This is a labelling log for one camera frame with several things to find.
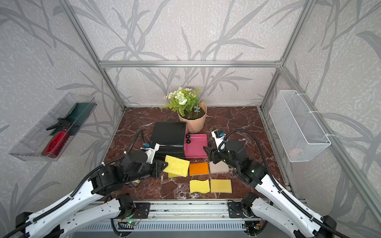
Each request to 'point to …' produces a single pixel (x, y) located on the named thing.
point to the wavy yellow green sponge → (199, 186)
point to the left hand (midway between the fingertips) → (169, 166)
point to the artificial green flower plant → (186, 101)
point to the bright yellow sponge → (170, 175)
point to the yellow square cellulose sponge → (176, 167)
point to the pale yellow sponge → (221, 186)
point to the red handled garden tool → (55, 144)
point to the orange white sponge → (220, 167)
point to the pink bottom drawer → (194, 146)
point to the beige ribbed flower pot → (195, 117)
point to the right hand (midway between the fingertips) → (208, 144)
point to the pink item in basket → (292, 152)
